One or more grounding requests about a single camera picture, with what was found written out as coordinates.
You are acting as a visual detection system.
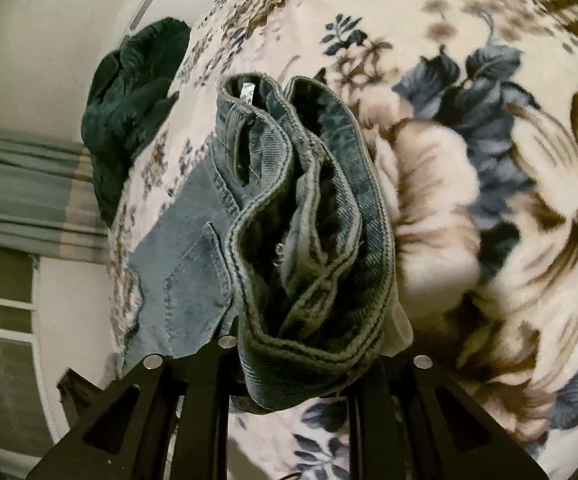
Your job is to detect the blue denim pants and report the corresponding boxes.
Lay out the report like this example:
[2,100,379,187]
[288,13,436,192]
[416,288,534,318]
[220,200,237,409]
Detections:
[123,74,414,415]

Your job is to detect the floral printed blanket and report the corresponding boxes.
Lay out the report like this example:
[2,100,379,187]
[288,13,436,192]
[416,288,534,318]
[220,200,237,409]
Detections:
[106,0,578,480]

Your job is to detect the dark green cloth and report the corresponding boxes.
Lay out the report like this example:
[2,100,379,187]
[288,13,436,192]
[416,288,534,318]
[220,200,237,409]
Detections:
[81,17,192,228]

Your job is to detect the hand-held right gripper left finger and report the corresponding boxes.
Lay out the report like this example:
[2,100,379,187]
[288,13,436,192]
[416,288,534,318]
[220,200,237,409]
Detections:
[25,335,240,480]

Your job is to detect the grey striped curtain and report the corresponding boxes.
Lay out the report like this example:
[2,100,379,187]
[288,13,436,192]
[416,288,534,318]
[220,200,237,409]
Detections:
[0,132,112,265]

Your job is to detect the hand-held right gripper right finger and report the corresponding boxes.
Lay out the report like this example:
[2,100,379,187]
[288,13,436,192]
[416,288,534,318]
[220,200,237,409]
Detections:
[347,354,551,480]

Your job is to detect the window with white frame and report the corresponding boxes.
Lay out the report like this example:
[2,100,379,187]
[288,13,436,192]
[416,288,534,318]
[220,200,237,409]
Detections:
[0,240,64,461]

